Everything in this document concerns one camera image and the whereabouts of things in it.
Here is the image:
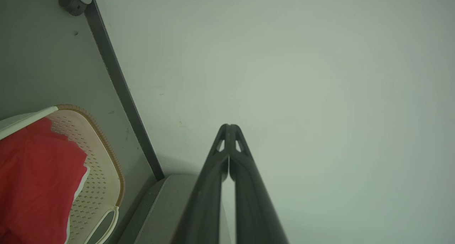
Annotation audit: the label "cream perforated plastic laundry basket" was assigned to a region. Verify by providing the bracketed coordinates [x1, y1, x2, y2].
[0, 104, 125, 244]

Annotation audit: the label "red trousers with white stripe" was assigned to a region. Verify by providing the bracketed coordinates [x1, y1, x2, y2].
[0, 117, 90, 244]

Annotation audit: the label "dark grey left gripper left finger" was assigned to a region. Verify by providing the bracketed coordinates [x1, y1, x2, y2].
[173, 124, 230, 244]

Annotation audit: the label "black baseboard strip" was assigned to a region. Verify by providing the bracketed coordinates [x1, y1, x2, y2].
[84, 0, 165, 181]

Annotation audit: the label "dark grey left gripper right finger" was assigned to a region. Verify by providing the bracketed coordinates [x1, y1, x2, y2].
[230, 124, 289, 244]

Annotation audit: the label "black caster wheel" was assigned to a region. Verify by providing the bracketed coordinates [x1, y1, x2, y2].
[59, 0, 87, 16]

